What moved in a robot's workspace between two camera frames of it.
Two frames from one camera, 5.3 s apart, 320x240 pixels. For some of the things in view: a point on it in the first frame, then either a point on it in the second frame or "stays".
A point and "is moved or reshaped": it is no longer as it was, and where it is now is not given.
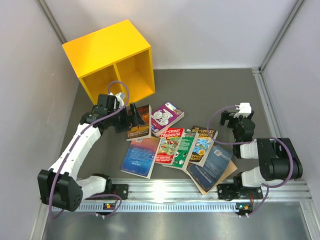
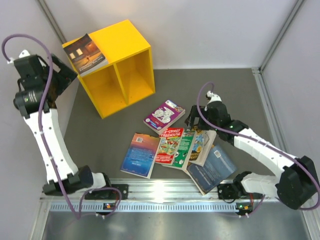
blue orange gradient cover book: x=140 y=157 stays
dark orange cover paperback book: x=141 y=131 → x=85 y=54
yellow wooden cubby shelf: x=116 y=53 stays
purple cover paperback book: x=165 y=117 is moved or reshaped
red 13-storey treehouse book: x=169 y=143 stays
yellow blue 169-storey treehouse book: x=202 y=145 stays
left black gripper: x=134 y=118 → x=65 y=76
